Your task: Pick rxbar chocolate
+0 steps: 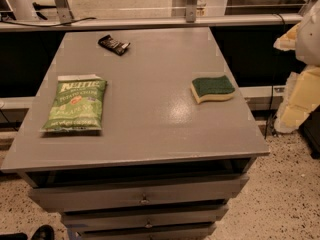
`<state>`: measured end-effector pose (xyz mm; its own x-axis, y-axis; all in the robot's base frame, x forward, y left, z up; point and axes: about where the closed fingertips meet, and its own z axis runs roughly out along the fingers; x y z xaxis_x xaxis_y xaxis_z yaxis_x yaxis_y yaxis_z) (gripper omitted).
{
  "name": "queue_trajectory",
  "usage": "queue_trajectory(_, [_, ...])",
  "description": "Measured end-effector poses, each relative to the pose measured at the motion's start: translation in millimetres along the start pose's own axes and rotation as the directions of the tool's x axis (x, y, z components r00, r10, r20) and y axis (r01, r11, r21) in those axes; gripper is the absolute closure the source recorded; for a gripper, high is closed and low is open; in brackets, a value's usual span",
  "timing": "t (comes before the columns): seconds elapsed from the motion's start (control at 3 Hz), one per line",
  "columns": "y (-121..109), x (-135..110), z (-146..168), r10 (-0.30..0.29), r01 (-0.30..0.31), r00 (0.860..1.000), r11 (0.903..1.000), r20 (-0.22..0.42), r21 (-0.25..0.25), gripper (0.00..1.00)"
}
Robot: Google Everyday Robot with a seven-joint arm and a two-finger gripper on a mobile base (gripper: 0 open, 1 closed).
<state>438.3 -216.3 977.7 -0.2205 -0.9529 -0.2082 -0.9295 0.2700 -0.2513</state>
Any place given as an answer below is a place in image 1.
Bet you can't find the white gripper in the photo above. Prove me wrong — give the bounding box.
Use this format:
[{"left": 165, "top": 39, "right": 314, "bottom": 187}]
[{"left": 273, "top": 0, "right": 320, "bottom": 133}]

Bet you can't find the black rxbar chocolate wrapper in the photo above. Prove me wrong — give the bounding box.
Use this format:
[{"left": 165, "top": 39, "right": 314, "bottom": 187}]
[{"left": 98, "top": 35, "right": 130, "bottom": 56}]

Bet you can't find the green and yellow sponge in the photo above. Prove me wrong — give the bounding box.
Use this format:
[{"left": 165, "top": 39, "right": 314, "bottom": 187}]
[{"left": 191, "top": 75, "right": 235, "bottom": 104}]

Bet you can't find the grey drawer cabinet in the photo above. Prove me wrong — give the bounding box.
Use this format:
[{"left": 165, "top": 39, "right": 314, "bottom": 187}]
[{"left": 2, "top": 28, "right": 269, "bottom": 240}]

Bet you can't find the green kettle chips bag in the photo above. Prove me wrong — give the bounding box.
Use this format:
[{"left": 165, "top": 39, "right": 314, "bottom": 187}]
[{"left": 41, "top": 74, "right": 107, "bottom": 133}]

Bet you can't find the black object on floor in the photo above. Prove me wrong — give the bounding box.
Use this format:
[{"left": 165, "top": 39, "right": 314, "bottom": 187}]
[{"left": 0, "top": 225, "right": 55, "bottom": 240}]

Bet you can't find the metal bracket post centre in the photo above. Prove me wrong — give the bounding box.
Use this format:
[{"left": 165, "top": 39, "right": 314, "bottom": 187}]
[{"left": 186, "top": 0, "right": 197, "bottom": 23}]

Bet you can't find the metal bracket post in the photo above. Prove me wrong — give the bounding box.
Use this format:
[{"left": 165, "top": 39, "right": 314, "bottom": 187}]
[
  {"left": 186, "top": 0, "right": 197, "bottom": 23},
  {"left": 54, "top": 0, "right": 74, "bottom": 24}
]

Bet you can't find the grey metal rail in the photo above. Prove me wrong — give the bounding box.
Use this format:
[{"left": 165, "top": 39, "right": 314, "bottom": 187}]
[{"left": 0, "top": 14, "right": 302, "bottom": 32}]

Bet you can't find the metal bracket post left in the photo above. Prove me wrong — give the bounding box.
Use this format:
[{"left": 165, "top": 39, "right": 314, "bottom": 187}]
[{"left": 54, "top": 0, "right": 74, "bottom": 24}]

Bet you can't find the black cable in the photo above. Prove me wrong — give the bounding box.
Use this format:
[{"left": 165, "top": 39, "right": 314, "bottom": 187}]
[{"left": 0, "top": 16, "right": 98, "bottom": 28}]

